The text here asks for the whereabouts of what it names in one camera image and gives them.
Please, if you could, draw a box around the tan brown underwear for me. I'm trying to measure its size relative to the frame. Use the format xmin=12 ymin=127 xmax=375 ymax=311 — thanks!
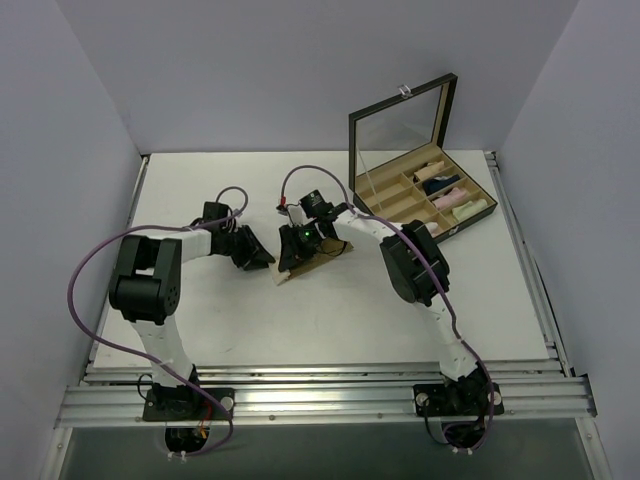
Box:
xmin=269 ymin=238 xmax=354 ymax=286

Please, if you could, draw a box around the white underwear pink trim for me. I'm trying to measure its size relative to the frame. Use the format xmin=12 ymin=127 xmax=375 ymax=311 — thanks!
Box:
xmin=425 ymin=222 xmax=442 ymax=237

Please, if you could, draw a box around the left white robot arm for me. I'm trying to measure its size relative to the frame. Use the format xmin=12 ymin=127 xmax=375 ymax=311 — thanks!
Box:
xmin=109 ymin=202 xmax=275 ymax=419

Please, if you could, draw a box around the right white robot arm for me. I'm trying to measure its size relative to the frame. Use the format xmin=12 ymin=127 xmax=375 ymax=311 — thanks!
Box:
xmin=278 ymin=190 xmax=495 ymax=413

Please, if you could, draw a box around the navy rolled underwear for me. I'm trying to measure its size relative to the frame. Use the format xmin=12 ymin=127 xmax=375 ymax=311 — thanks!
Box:
xmin=422 ymin=174 xmax=461 ymax=196

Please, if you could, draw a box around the beige rolled underwear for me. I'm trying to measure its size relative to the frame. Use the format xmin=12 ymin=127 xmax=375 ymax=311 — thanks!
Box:
xmin=413 ymin=161 xmax=446 ymax=183

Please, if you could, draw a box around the pale green rolled underwear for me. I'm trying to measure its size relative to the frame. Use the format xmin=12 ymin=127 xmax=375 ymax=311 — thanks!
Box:
xmin=451 ymin=199 xmax=488 ymax=222

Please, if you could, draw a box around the pink rolled underwear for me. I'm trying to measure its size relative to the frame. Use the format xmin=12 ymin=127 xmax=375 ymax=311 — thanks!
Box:
xmin=432 ymin=187 xmax=468 ymax=210

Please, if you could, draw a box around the black compartment storage box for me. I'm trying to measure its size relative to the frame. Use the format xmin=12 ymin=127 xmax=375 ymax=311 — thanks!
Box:
xmin=348 ymin=73 xmax=498 ymax=242

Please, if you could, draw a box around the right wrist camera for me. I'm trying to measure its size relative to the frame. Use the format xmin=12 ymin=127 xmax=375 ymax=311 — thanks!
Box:
xmin=276 ymin=197 xmax=306 ymax=226

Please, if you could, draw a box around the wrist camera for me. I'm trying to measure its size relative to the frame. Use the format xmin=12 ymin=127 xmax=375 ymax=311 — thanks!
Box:
xmin=201 ymin=201 xmax=233 ymax=224
xmin=276 ymin=197 xmax=306 ymax=226

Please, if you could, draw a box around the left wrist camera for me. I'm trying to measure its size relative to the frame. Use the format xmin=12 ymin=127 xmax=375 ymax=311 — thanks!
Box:
xmin=201 ymin=201 xmax=233 ymax=224

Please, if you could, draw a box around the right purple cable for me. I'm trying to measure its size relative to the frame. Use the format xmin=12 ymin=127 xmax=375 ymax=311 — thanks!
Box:
xmin=279 ymin=165 xmax=497 ymax=446

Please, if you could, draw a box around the purple cable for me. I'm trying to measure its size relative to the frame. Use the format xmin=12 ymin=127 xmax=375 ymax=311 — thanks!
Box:
xmin=279 ymin=165 xmax=497 ymax=446
xmin=67 ymin=186 xmax=250 ymax=457

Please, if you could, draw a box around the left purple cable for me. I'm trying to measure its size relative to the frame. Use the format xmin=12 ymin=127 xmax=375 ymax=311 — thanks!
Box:
xmin=67 ymin=186 xmax=250 ymax=457

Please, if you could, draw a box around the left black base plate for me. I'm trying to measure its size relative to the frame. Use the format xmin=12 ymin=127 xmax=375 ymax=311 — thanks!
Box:
xmin=142 ymin=386 xmax=226 ymax=422

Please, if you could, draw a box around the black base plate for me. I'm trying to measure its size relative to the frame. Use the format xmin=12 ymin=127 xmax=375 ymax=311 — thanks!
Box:
xmin=142 ymin=386 xmax=226 ymax=422
xmin=412 ymin=382 xmax=490 ymax=417

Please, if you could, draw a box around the aluminium rail frame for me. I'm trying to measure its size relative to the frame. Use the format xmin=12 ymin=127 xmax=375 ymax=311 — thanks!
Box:
xmin=53 ymin=152 xmax=598 ymax=431

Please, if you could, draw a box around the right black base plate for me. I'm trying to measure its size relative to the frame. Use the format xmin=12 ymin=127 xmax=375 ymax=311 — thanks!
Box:
xmin=412 ymin=382 xmax=490 ymax=417

